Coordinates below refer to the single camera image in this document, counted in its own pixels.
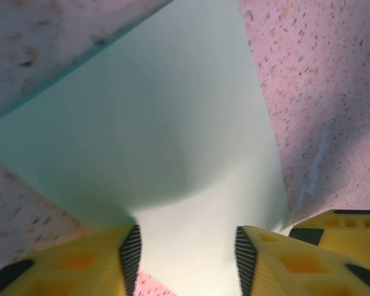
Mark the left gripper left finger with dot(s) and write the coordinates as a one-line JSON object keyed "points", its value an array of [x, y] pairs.
{"points": [[80, 268]]}

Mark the light green paper sheet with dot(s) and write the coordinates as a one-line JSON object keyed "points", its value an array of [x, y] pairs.
{"points": [[172, 123]]}

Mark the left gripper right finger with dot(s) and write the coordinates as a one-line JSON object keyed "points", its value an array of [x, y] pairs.
{"points": [[280, 271]]}

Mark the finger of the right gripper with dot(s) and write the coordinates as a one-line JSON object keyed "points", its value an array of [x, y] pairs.
{"points": [[340, 216], [357, 246]]}

